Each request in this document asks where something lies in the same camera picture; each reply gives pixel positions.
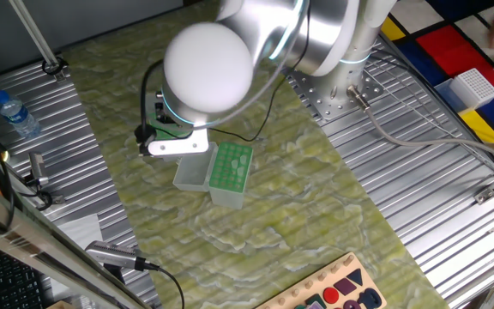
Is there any clear tip box green rack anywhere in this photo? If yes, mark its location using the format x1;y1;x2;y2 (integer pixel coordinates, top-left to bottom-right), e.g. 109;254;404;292
142;92;188;164
172;141;255;210

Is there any black pole base clamp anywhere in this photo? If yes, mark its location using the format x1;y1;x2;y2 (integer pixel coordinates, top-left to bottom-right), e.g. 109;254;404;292
41;54;69;82

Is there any green marble pattern mat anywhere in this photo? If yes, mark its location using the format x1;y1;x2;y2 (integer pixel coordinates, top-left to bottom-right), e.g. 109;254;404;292
61;0;450;309

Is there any clear water bottle blue cap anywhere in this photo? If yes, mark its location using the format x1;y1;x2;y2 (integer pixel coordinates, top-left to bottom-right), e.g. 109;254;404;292
0;88;42;139

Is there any white paper sheet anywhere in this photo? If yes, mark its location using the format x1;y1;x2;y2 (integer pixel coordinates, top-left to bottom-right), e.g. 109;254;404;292
56;213;105;251

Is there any slanted aluminium pole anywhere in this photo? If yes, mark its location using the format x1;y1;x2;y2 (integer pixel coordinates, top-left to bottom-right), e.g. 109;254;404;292
9;0;66;82

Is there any black keyboard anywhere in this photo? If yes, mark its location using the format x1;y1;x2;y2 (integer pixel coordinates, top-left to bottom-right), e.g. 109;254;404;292
0;242;49;309

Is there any teal puzzle piece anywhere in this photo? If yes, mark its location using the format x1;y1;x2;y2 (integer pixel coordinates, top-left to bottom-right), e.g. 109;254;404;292
304;293;328;309

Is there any red circle puzzle piece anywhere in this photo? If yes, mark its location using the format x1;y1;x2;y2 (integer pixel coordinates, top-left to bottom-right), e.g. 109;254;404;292
322;286;340;305

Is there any purple square puzzle piece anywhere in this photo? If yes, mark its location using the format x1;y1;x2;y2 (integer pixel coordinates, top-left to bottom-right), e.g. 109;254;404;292
333;277;358;297

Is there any navy triangle puzzle piece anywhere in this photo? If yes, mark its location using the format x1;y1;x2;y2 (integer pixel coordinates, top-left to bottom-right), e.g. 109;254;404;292
346;268;364;287

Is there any blue rounded puzzle piece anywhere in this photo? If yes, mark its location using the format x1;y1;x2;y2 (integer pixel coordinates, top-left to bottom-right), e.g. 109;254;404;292
356;287;383;309

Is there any wooden shape puzzle board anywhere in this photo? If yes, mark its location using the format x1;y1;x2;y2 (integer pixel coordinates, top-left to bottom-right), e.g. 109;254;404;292
254;251;388;309

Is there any colour block patterned mat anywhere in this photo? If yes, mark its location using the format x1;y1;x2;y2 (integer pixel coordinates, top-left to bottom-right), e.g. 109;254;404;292
379;0;494;168

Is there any clear box white tip rack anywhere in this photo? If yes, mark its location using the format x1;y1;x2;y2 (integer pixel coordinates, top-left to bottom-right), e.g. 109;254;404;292
434;67;494;114

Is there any silver camera on black clamp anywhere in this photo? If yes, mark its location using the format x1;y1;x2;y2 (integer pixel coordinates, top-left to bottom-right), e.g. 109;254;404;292
22;151;55;211

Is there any silver depth camera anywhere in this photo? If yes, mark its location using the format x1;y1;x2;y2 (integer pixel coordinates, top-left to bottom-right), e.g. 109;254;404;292
84;239;148;272

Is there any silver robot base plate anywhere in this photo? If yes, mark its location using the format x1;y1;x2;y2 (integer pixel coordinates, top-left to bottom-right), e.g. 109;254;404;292
289;70;385;125

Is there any black camera cable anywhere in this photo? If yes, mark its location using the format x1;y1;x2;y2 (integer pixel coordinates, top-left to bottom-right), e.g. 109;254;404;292
143;261;187;309

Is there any aluminium frame beam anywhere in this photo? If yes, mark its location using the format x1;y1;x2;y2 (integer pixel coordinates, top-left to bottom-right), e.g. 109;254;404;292
0;171;152;309

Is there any thick grey robot cable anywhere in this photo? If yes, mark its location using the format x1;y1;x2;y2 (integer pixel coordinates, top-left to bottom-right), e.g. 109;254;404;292
345;84;494;171

